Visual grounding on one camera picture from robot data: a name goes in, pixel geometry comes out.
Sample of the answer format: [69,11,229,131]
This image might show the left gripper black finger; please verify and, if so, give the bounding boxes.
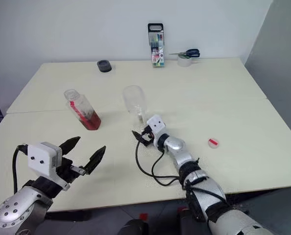
[84,145,107,175]
[59,136,82,156]

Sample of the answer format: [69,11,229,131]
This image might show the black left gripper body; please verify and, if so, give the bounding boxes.
[55,158,87,185]

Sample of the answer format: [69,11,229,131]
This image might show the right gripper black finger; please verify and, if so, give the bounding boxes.
[131,130,143,142]

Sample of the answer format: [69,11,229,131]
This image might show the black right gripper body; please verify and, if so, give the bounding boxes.
[139,124,155,148]

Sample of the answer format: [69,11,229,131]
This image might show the bottle with red liquid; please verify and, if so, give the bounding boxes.
[63,89,103,131]

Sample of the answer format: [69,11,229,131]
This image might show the white bottle cap red tape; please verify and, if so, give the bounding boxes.
[207,138,220,149]

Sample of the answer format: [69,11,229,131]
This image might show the dark rounded shape red tag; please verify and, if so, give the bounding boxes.
[117,212,150,235]
[176,207,194,235]

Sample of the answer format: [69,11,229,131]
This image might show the white tape roll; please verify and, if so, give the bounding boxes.
[177,54,192,68]

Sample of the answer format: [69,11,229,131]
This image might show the marker pen pack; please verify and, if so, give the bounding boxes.
[147,23,166,69]

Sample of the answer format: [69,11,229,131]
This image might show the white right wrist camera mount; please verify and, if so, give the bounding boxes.
[146,114,166,142]

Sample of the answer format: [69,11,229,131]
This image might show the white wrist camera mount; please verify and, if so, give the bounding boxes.
[27,141,70,192]
[146,114,166,142]

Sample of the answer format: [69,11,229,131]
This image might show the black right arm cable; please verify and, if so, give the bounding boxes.
[134,141,184,187]

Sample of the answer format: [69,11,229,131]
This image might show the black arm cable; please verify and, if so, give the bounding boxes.
[12,144,29,194]
[134,141,184,187]

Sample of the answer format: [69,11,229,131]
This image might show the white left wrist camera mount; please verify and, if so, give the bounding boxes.
[27,141,70,192]

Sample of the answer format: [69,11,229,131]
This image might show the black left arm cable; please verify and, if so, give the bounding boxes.
[12,144,29,194]

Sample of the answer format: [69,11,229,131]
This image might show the blue handled scissors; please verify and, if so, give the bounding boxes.
[169,48,201,58]

